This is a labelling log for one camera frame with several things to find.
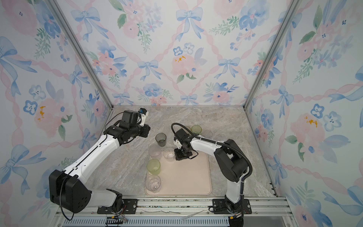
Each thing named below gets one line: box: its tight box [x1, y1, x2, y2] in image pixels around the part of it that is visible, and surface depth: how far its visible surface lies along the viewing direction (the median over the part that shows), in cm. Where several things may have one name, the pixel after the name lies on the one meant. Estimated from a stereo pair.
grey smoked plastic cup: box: [155, 132, 167, 147], surface depth 97 cm
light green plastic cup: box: [146, 158, 161, 176], surface depth 86 cm
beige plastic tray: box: [145, 151, 212, 196], surface depth 84 cm
